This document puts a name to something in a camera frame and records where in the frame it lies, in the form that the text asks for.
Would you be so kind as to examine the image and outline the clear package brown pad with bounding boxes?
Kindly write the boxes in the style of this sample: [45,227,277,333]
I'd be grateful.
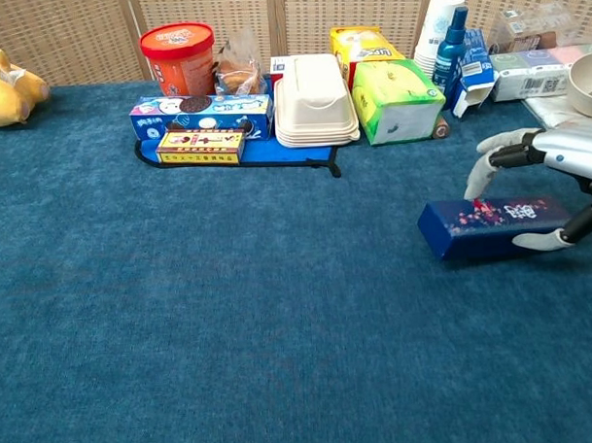
[536,0,590,49]

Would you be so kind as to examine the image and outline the blue white carton box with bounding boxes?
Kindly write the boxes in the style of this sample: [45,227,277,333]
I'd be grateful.
[447,27,500,119]

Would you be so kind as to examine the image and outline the yellow snack box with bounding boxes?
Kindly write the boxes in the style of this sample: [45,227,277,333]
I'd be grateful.
[330,24,408,93]

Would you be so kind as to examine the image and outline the blue spray bottle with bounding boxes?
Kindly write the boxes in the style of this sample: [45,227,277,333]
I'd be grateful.
[429,6,473,112]

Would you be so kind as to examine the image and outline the beige clamshell food container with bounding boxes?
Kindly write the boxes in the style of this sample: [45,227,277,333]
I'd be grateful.
[271,52,362,150]

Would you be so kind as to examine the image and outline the yellow plush toy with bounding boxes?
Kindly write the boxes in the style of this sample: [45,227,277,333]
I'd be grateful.
[0,47,53,129]

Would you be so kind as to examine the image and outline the rattan folding screen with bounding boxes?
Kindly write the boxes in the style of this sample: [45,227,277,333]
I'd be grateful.
[0,0,592,90]

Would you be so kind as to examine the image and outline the blue table carpet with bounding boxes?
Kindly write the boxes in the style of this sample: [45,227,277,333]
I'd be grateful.
[0,64,592,443]

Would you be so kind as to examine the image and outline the small white red box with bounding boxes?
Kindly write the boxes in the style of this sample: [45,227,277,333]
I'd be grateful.
[269,55,293,95]

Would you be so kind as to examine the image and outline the small yellow red box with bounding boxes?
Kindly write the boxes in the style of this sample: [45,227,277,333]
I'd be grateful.
[154,127,247,169]

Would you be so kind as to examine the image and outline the green tissue pack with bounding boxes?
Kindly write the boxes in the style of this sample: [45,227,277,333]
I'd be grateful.
[350,57,449,148]

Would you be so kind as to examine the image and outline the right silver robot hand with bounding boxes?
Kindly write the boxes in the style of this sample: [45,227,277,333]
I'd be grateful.
[460,124,592,254]

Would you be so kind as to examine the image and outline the clear zip bag white cloth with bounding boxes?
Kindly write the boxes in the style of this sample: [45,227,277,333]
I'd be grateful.
[520,92,592,133]

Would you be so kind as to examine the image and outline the blue cookie box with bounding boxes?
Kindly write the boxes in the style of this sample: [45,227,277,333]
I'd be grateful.
[128,91,277,147]

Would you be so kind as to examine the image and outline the stack of white paper cups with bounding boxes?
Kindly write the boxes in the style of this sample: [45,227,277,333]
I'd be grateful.
[411,0,470,81]

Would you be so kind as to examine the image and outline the blue folding glasses case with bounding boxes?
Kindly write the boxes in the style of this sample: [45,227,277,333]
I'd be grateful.
[416,194,575,263]

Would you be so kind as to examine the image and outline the red snack tub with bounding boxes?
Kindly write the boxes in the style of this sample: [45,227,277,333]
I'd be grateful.
[138,21,219,98]

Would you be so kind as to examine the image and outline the beige bowl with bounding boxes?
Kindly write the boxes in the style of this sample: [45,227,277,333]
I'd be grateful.
[566,51,592,121]

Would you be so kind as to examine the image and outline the clear bag of pastries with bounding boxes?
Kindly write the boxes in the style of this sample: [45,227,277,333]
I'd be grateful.
[213,27,267,98]

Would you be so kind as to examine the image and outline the clear bag brown sweets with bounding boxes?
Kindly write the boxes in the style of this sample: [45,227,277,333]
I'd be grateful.
[485,7,559,55]

